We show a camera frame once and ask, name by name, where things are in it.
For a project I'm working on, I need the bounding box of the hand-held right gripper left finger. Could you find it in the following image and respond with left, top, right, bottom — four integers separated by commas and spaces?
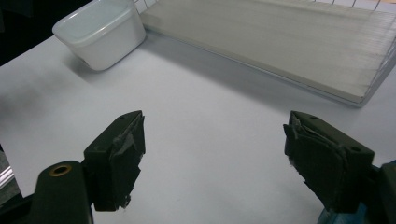
83, 110, 147, 213

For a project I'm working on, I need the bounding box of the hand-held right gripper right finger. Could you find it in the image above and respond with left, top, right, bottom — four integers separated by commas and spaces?
283, 110, 375, 214

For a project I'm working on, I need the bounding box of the white plastic container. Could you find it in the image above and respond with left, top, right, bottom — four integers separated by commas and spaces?
51, 0, 148, 72

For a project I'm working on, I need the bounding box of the white wire rack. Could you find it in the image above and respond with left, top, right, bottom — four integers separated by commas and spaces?
134, 0, 396, 108

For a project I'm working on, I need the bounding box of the metal rail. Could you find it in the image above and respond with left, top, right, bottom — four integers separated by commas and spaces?
0, 166, 17, 191

